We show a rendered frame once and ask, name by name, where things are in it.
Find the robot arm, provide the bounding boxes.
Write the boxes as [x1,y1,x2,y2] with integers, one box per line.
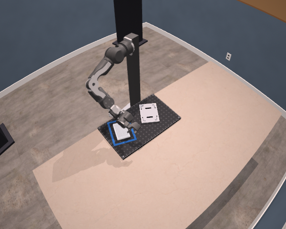
[85,37,134,118]

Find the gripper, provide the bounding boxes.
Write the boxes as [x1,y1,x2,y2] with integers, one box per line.
[116,109,141,134]

